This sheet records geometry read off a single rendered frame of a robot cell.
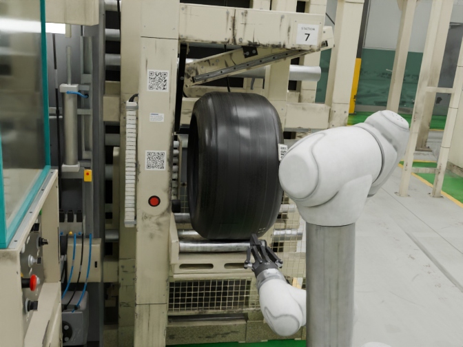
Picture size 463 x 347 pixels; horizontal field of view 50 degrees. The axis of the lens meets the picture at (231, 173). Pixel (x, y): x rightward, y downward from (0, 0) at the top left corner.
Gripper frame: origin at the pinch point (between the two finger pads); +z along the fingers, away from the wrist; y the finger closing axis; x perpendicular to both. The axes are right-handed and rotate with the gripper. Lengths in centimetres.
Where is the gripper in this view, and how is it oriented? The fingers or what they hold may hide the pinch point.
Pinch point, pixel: (255, 242)
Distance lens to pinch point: 172.5
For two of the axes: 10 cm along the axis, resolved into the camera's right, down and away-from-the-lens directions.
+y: -9.8, -0.2, -1.9
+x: -1.0, 9.0, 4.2
